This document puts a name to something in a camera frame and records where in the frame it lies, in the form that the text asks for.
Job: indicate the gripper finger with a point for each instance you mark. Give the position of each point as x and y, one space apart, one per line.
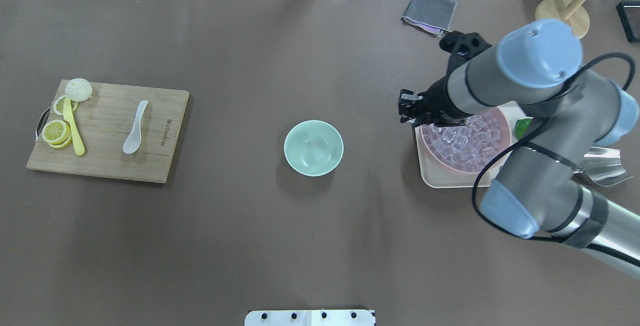
407 116
406 99

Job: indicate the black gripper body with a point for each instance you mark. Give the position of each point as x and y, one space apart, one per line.
438 100

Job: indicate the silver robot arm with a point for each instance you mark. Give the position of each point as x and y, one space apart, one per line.
573 107

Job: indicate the pink ice bucket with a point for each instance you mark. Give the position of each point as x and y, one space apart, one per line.
469 147

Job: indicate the green ceramic bowl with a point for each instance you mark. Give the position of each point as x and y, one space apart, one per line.
313 148

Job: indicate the metal ice scoop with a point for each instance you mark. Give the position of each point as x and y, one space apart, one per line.
602 167

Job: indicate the white ceramic spoon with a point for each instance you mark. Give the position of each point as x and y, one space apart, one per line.
134 139

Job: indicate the cream serving tray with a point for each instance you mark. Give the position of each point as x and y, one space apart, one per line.
441 176

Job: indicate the grey folded cloth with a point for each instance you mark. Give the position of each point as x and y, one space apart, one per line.
432 16

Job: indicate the green lime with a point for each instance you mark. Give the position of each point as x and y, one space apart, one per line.
521 126

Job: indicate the wooden cup tree stand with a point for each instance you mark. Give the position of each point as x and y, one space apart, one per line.
570 12

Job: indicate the wooden cutting board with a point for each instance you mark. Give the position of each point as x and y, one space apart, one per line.
104 122

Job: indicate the white steamed bun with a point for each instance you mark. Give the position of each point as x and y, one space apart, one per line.
78 89

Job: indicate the yellow plastic knife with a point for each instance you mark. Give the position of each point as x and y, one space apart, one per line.
68 116

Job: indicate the upper lemon slice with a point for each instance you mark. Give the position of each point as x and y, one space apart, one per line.
58 106

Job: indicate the lemon slice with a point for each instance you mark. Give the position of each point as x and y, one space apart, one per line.
58 106
57 134

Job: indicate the lower lemon slice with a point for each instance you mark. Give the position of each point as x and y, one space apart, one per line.
57 134

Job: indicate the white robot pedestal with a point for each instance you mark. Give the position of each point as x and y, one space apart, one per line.
331 317

